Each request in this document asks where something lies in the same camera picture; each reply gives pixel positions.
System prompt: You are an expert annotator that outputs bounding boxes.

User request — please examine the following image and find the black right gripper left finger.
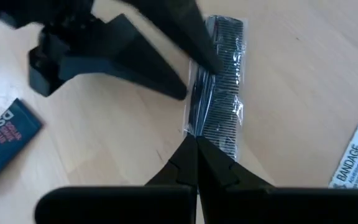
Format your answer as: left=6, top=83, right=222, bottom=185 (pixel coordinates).
left=144, top=134, right=199, bottom=187

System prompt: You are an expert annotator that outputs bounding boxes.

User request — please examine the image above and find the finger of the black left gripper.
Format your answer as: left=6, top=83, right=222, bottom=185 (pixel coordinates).
left=57, top=14, right=188, bottom=100
left=119, top=0, right=223, bottom=74

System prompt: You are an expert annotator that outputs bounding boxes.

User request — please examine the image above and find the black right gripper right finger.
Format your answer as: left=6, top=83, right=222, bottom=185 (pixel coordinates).
left=196, top=136, right=275, bottom=189

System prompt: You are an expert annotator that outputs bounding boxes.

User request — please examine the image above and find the black comb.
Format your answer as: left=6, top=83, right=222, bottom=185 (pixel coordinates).
left=183, top=14, right=248, bottom=161

